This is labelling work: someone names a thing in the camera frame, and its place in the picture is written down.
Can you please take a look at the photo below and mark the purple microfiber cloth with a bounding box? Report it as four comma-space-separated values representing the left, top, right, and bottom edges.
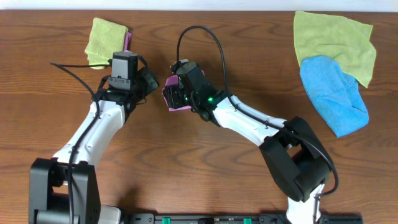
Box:
162, 70, 205, 113

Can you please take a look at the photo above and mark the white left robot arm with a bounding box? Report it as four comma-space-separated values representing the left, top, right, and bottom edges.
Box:
28, 52, 159, 224

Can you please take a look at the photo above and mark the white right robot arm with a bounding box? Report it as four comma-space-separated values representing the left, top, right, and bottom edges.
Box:
163, 59, 336, 223

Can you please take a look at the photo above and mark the folded green cloth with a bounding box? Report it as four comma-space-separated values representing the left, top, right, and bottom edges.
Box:
85, 17, 128, 70

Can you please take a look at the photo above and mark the blue microfiber cloth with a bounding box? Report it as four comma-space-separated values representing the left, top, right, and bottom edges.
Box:
300, 55, 369, 138

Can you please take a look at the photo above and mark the large green microfiber cloth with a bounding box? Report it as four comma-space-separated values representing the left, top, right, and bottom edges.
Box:
293, 11, 376, 88

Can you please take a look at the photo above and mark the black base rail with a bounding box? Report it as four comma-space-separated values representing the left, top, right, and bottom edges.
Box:
119, 213, 363, 224

